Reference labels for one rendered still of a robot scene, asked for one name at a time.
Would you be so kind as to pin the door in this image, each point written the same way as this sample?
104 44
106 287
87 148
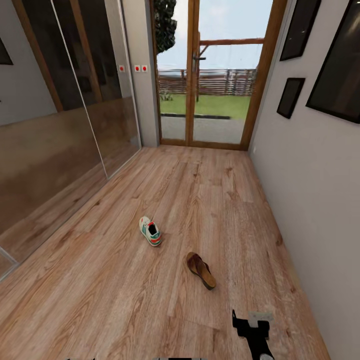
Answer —
211 63

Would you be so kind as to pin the gym shoe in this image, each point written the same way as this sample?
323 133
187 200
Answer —
150 231

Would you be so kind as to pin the sandal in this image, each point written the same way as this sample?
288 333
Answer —
201 269

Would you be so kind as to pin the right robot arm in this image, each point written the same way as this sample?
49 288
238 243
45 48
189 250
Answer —
256 330

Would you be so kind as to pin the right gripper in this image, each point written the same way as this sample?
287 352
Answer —
246 331

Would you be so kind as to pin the picture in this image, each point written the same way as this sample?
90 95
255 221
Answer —
337 88

